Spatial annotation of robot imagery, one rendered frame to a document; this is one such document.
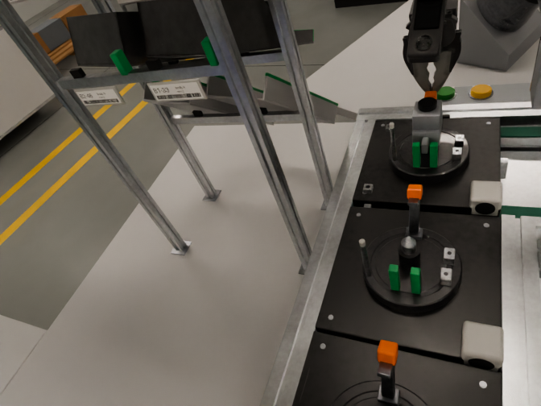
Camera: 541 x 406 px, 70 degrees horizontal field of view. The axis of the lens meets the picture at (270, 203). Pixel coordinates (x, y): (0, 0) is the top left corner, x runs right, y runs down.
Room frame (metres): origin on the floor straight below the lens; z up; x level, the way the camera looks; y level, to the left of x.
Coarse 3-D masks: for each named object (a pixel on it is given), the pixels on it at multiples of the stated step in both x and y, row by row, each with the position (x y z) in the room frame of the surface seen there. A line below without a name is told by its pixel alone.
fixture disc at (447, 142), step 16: (400, 144) 0.55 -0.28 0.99; (448, 144) 0.50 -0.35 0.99; (464, 144) 0.48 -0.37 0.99; (400, 160) 0.51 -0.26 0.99; (448, 160) 0.46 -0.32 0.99; (464, 160) 0.45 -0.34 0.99; (400, 176) 0.49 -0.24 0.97; (416, 176) 0.46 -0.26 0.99; (432, 176) 0.45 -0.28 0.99; (448, 176) 0.44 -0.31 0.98
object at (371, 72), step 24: (384, 24) 1.30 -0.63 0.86; (360, 48) 1.21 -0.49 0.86; (384, 48) 1.14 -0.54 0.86; (336, 72) 1.12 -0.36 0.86; (360, 72) 1.07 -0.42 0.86; (384, 72) 1.01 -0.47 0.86; (408, 72) 0.96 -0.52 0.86; (432, 72) 0.91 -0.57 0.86; (456, 72) 0.87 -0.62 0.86; (480, 72) 0.83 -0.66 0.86; (504, 72) 0.79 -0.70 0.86; (528, 72) 0.75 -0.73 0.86; (336, 96) 1.00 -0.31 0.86; (360, 96) 0.95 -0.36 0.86; (384, 96) 0.90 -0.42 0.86; (408, 96) 0.86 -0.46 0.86
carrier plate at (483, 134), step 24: (384, 120) 0.66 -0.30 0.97; (408, 120) 0.63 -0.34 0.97; (456, 120) 0.57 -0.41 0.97; (480, 120) 0.55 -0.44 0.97; (384, 144) 0.59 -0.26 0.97; (480, 144) 0.49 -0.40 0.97; (384, 168) 0.53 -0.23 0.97; (480, 168) 0.43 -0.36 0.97; (360, 192) 0.50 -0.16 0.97; (384, 192) 0.47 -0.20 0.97; (432, 192) 0.43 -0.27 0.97; (456, 192) 0.41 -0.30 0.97
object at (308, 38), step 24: (168, 0) 0.58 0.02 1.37; (192, 0) 0.55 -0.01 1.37; (240, 0) 0.58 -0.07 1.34; (144, 24) 0.61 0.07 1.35; (168, 24) 0.58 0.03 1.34; (192, 24) 0.54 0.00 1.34; (240, 24) 0.56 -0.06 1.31; (264, 24) 0.60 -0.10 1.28; (168, 48) 0.57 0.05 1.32; (192, 48) 0.54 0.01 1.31; (240, 48) 0.55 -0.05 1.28; (264, 48) 0.59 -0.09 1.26
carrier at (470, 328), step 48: (384, 240) 0.36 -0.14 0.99; (432, 240) 0.33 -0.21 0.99; (480, 240) 0.31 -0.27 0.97; (336, 288) 0.33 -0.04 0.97; (384, 288) 0.28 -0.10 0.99; (432, 288) 0.26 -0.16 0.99; (480, 288) 0.24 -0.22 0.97; (384, 336) 0.23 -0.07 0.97; (432, 336) 0.20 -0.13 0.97; (480, 336) 0.17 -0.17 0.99
